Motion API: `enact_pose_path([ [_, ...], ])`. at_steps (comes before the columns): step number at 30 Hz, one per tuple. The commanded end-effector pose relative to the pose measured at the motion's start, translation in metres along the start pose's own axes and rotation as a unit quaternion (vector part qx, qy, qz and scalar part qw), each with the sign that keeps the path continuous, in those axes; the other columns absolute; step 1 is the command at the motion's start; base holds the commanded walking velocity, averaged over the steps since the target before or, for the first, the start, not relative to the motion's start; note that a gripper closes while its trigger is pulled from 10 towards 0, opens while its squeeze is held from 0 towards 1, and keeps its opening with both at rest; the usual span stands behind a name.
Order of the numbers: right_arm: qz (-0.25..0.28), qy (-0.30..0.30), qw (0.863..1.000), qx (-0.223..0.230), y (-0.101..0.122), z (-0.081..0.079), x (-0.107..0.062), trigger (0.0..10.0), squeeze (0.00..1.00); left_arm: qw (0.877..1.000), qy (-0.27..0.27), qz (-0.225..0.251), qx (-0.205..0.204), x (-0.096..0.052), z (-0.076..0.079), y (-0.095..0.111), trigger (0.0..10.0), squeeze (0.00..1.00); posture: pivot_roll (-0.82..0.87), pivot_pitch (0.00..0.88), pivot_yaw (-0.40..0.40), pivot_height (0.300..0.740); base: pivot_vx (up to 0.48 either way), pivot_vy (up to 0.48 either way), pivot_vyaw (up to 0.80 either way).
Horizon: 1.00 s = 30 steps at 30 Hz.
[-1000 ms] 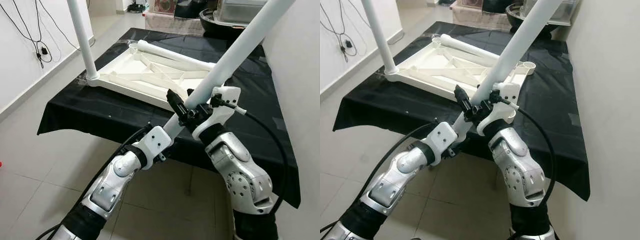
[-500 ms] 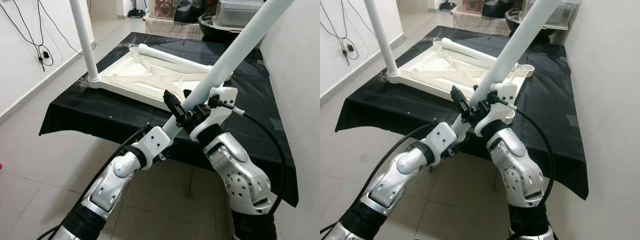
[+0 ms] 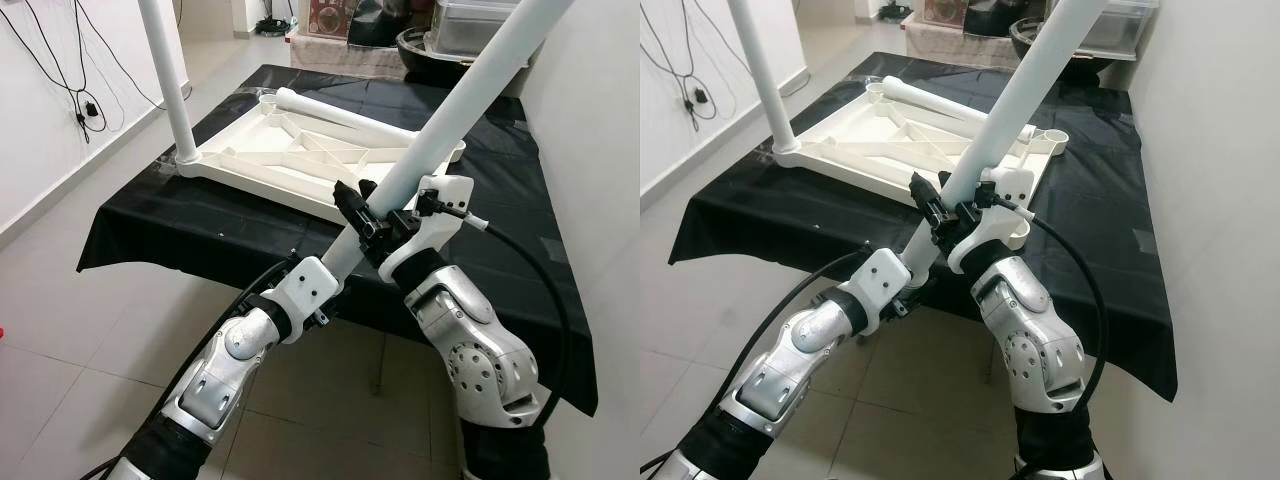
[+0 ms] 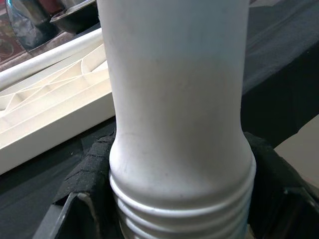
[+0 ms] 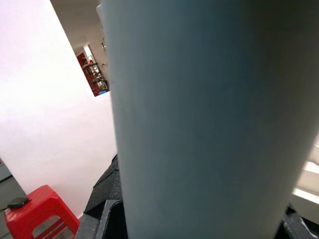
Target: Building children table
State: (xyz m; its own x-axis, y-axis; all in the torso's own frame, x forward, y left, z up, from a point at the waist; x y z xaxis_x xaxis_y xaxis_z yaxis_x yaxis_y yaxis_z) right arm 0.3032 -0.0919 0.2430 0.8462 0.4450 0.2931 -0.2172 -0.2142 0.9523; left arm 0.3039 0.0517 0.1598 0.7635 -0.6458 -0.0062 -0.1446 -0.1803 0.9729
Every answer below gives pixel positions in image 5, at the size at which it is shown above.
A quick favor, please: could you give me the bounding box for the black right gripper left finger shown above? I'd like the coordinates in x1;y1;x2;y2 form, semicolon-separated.
74;153;128;239

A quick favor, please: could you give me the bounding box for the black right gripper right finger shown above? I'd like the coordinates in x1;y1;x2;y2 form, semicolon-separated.
274;204;319;239

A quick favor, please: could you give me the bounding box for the white plastic table leg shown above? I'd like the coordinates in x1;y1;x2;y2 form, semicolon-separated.
96;0;319;239

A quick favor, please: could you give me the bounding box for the red plastic stool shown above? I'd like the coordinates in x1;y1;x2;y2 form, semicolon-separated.
4;184;81;239

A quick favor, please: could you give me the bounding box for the small black device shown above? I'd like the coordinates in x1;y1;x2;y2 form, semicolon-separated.
6;196;31;210

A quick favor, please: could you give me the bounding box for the red shelving unit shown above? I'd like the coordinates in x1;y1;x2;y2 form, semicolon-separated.
76;43;110;97

